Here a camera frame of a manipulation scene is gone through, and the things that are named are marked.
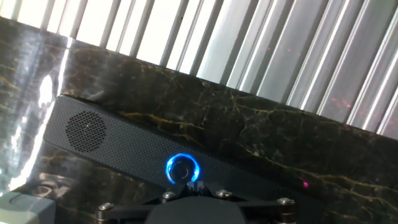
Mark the black marble pattern mat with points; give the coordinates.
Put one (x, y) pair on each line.
(264, 130)

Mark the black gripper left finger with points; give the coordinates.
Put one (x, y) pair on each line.
(130, 210)

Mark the black soundbar speaker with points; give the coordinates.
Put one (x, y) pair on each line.
(130, 146)

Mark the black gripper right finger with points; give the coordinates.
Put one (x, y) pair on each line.
(264, 210)

